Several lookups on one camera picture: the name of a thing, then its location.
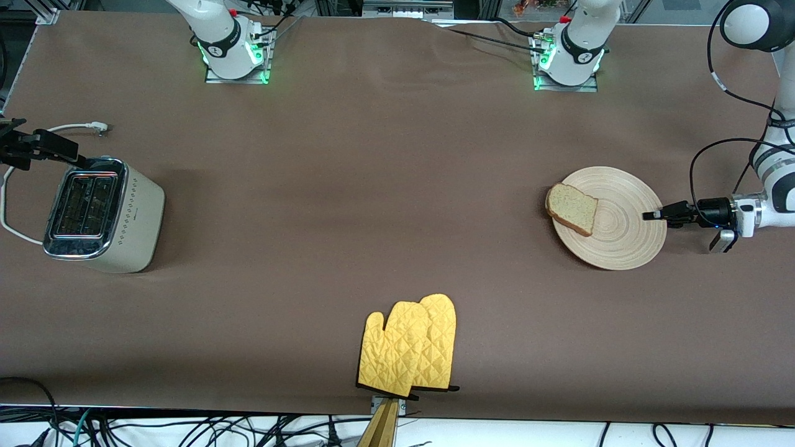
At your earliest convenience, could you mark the cream and chrome toaster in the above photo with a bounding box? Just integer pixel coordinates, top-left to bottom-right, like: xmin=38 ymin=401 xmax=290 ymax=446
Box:
xmin=42 ymin=156 xmax=166 ymax=274

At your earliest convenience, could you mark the white toaster power cord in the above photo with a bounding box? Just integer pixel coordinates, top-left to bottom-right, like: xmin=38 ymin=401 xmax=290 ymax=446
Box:
xmin=0 ymin=122 xmax=111 ymax=246

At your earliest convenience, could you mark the grey metal box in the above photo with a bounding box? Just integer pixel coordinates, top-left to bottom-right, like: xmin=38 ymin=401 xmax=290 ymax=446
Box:
xmin=362 ymin=0 xmax=454 ymax=19

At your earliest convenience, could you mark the small metal clamp bracket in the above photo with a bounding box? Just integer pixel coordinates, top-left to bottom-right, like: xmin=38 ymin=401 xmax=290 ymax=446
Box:
xmin=371 ymin=395 xmax=407 ymax=418

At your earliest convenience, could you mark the black cable on mat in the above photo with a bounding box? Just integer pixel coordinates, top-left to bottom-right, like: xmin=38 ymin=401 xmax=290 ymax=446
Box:
xmin=444 ymin=26 xmax=547 ymax=53

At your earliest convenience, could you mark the teal floor cable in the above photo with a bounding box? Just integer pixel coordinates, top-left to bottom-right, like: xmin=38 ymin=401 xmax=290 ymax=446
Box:
xmin=71 ymin=409 xmax=94 ymax=447

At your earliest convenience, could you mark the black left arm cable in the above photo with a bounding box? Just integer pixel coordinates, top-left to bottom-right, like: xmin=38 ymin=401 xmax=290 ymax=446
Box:
xmin=689 ymin=0 xmax=795 ymax=227

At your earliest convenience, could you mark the black looped floor cable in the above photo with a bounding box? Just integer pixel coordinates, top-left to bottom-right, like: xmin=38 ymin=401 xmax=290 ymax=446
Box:
xmin=0 ymin=376 xmax=60 ymax=447

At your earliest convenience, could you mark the brown table cover mat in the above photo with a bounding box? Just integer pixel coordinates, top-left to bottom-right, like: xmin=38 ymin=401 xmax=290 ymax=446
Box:
xmin=0 ymin=9 xmax=795 ymax=426

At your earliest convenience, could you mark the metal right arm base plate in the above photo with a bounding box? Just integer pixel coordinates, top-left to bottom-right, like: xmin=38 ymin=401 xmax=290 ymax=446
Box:
xmin=205 ymin=28 xmax=272 ymax=84

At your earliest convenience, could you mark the yellow quilted oven mitt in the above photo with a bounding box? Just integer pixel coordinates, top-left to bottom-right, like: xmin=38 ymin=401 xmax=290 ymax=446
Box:
xmin=357 ymin=301 xmax=430 ymax=398
xmin=413 ymin=294 xmax=460 ymax=393

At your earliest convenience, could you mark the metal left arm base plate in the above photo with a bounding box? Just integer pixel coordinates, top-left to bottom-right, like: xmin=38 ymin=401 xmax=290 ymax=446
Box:
xmin=533 ymin=34 xmax=600 ymax=93

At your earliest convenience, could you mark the round wooden plate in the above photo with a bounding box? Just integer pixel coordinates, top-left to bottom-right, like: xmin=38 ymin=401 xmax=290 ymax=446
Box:
xmin=552 ymin=166 xmax=668 ymax=271

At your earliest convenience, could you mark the slice of brown bread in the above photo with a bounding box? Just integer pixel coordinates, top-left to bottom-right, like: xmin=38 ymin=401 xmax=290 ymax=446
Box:
xmin=545 ymin=183 xmax=599 ymax=237

